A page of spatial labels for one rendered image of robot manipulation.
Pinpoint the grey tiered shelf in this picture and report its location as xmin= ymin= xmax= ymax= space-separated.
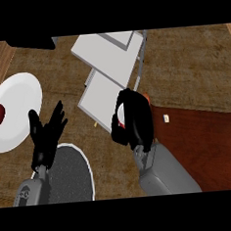
xmin=69 ymin=29 xmax=156 ymax=136

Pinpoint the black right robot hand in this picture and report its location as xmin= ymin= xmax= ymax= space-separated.
xmin=107 ymin=85 xmax=157 ymax=156

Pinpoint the white round plate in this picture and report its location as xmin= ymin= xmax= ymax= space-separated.
xmin=0 ymin=70 xmax=48 ymax=154

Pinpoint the reddish brown wooden tray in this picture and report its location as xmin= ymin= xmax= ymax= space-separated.
xmin=149 ymin=98 xmax=231 ymax=197

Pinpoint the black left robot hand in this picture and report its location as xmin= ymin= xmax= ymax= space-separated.
xmin=25 ymin=99 xmax=72 ymax=173

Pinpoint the black appliance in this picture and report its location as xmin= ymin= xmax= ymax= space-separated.
xmin=5 ymin=37 xmax=58 ymax=55

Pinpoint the red and white can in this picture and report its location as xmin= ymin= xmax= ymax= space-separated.
xmin=115 ymin=92 xmax=154 ymax=129

